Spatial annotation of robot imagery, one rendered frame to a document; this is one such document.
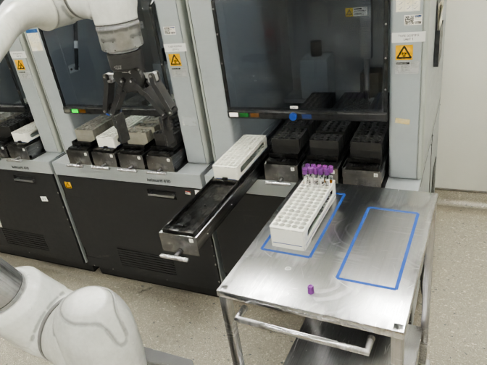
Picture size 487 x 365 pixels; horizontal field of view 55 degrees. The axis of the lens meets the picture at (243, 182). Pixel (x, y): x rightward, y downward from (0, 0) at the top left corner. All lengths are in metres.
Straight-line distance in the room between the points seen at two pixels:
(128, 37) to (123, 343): 0.63
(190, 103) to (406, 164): 0.87
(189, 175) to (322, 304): 1.05
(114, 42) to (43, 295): 0.56
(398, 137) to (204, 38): 0.79
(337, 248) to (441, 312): 1.12
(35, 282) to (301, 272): 0.62
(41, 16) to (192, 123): 1.03
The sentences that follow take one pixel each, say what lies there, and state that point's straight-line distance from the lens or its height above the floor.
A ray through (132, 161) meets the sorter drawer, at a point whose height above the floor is 0.77.
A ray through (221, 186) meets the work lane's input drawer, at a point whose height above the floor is 0.80.
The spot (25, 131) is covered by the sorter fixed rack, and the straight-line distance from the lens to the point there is 2.63.
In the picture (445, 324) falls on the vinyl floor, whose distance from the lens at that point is 2.29.
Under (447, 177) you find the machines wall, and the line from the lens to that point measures 3.03.
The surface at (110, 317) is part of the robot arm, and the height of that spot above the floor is 0.94.
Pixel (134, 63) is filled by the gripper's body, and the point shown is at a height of 1.38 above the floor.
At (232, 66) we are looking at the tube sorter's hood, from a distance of 1.80.
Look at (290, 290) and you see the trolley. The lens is 1.17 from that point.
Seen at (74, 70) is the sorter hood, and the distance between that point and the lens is 2.26.
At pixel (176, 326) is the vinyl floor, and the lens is 2.36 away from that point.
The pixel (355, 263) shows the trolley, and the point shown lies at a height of 0.82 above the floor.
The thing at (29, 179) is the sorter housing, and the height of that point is 0.61.
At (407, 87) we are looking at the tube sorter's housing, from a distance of 1.66.
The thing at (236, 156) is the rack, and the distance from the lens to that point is 1.76.
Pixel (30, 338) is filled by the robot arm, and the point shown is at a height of 0.89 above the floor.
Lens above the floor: 1.58
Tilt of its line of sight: 27 degrees down
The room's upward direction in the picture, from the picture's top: 9 degrees counter-clockwise
